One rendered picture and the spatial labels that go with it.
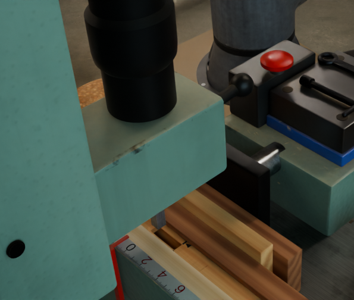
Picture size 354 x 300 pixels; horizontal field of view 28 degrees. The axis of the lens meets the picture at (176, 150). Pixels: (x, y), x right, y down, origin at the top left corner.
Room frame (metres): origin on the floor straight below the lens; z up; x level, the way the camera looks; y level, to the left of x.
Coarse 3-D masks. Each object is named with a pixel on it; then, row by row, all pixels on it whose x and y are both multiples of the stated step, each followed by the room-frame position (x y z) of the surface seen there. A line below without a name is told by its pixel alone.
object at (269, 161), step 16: (272, 144) 0.50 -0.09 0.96; (240, 160) 0.44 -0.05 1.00; (256, 160) 0.48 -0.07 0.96; (272, 160) 0.48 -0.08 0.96; (224, 176) 0.45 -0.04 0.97; (240, 176) 0.43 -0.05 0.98; (256, 176) 0.42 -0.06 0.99; (224, 192) 0.45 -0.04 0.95; (240, 192) 0.43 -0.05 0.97; (256, 192) 0.42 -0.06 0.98; (256, 208) 0.42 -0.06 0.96
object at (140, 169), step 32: (192, 96) 0.43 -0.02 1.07; (96, 128) 0.40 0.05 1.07; (128, 128) 0.40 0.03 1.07; (160, 128) 0.39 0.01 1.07; (192, 128) 0.40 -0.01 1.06; (224, 128) 0.42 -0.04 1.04; (96, 160) 0.36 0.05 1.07; (128, 160) 0.37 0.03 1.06; (160, 160) 0.38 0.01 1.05; (192, 160) 0.40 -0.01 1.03; (224, 160) 0.42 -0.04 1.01; (128, 192) 0.37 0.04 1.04; (160, 192) 0.38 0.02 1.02; (128, 224) 0.36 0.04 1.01
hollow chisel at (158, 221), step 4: (160, 212) 0.42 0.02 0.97; (164, 212) 0.42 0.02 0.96; (156, 216) 0.41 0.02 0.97; (160, 216) 0.42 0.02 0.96; (164, 216) 0.42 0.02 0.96; (152, 220) 0.42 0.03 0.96; (156, 220) 0.41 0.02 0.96; (160, 220) 0.42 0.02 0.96; (164, 220) 0.42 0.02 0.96; (152, 224) 0.42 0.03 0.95; (156, 224) 0.42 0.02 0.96; (160, 224) 0.42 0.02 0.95; (164, 224) 0.42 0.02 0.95; (156, 228) 0.42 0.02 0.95; (160, 228) 0.42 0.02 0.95
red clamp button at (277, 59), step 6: (264, 54) 0.55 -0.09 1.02; (270, 54) 0.55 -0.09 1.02; (276, 54) 0.55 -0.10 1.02; (282, 54) 0.54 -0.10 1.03; (288, 54) 0.55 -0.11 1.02; (264, 60) 0.54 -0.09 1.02; (270, 60) 0.54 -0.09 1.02; (276, 60) 0.54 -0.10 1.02; (282, 60) 0.54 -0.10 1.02; (288, 60) 0.54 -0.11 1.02; (264, 66) 0.54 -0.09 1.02; (270, 66) 0.53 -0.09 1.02; (276, 66) 0.53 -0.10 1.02; (282, 66) 0.53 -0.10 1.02; (288, 66) 0.53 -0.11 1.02
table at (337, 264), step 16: (272, 208) 0.48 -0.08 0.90; (272, 224) 0.46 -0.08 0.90; (288, 224) 0.45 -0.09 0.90; (304, 224) 0.45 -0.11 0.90; (352, 224) 0.44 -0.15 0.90; (304, 240) 0.43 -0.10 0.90; (320, 240) 0.43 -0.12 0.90; (336, 240) 0.43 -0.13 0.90; (352, 240) 0.43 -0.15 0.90; (304, 256) 0.41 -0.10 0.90; (320, 256) 0.41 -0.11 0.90; (336, 256) 0.41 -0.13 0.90; (352, 256) 0.41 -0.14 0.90; (304, 272) 0.40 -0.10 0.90; (320, 272) 0.39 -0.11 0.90; (336, 272) 0.39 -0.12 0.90; (352, 272) 0.39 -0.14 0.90; (304, 288) 0.38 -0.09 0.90; (320, 288) 0.38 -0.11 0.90; (336, 288) 0.37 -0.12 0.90; (352, 288) 0.37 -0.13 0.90
